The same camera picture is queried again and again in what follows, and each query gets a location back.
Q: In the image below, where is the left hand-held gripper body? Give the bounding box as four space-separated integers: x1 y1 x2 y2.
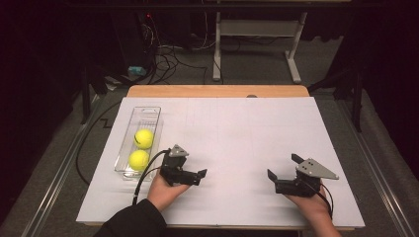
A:
159 143 203 187

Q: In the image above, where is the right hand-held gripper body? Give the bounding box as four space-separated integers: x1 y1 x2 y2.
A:
275 158 340 198

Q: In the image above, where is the yellow tennis ball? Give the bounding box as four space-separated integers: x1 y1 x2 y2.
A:
132 127 155 150
127 149 151 172

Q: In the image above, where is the clear plastic container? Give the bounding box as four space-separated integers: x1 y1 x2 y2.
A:
114 106 165 182

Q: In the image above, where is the person's right hand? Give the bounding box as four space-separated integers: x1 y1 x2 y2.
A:
284 189 333 221

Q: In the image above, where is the person's left hand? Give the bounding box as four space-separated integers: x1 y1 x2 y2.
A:
146 172 192 212

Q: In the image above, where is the white table sheet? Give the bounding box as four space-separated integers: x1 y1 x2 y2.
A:
75 96 366 229

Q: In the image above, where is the wooden table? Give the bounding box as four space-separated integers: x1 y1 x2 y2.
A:
83 84 355 231

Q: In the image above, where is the black stand leg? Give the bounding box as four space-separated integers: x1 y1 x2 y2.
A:
307 65 365 133
79 63 112 125

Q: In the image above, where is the small teal object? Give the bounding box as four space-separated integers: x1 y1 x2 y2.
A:
127 65 147 77

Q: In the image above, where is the grey metal stand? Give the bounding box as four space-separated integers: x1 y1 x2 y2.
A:
211 11 309 85

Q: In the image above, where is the black computer tower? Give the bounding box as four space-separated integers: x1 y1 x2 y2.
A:
110 8 157 68

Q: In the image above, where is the right hand-held gripper black cable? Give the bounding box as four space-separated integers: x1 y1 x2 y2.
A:
317 182 334 221

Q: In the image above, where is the hand-held gripper black cable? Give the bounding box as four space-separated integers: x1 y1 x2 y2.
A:
131 148 171 205
317 182 334 221

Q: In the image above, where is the left hand-held gripper black cable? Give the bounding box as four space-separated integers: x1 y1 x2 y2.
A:
131 148 171 205

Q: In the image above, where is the aluminium floor rail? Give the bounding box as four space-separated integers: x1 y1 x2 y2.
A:
335 98 419 237
21 95 103 237

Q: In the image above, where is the black floor cable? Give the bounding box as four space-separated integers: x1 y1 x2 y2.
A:
74 100 124 186

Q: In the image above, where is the tangle of floor cables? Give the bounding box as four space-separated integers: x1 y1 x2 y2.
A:
139 13 218 86

